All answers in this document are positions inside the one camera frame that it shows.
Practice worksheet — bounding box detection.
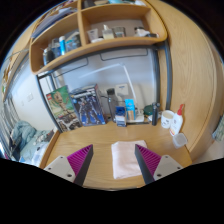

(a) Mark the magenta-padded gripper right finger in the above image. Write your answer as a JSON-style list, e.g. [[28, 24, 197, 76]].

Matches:
[[134, 144, 184, 185]]

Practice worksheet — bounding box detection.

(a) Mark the bed with grey-green bedding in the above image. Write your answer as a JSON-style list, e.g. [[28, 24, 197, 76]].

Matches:
[[8, 120, 56, 166]]

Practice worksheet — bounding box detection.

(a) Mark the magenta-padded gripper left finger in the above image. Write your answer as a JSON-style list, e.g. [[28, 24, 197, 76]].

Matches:
[[43, 143, 94, 187]]

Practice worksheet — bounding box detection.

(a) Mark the clear plastic container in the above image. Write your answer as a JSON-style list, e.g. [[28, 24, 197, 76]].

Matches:
[[172, 132, 189, 149]]

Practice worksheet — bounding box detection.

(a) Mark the green tree figure toy box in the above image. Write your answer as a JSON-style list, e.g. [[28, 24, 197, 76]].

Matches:
[[45, 85, 83, 133]]

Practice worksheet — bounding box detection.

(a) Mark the white red-capped lotion bottle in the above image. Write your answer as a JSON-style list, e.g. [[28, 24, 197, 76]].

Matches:
[[169, 103, 186, 137]]

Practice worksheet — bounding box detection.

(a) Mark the clear bottle with black cap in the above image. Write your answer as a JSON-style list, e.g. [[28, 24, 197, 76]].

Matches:
[[106, 88, 118, 123]]

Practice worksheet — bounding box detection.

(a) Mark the light blue carton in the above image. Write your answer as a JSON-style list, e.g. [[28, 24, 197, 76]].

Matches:
[[124, 98, 137, 122]]

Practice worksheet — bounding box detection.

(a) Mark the dark metal shelf frame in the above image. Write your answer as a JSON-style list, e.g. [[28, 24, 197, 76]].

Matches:
[[35, 43, 173, 133]]

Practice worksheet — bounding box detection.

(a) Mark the wooden shelf unit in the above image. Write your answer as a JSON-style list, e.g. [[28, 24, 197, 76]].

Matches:
[[29, 0, 168, 76]]

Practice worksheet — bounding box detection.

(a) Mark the white box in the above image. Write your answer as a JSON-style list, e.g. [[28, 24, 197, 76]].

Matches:
[[114, 83, 130, 101]]

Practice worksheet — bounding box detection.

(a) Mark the pale pink towel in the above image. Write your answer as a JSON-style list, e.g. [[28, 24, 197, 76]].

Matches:
[[110, 139, 148, 180]]

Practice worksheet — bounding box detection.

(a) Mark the black flask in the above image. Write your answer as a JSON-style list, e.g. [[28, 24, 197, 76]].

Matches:
[[151, 102, 161, 127]]

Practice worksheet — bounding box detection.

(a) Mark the blue robot model kit box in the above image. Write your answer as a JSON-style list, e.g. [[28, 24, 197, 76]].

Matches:
[[69, 83, 107, 127]]

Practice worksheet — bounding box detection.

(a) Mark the small dark blue box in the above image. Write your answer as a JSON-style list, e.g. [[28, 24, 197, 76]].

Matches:
[[115, 105, 128, 128]]

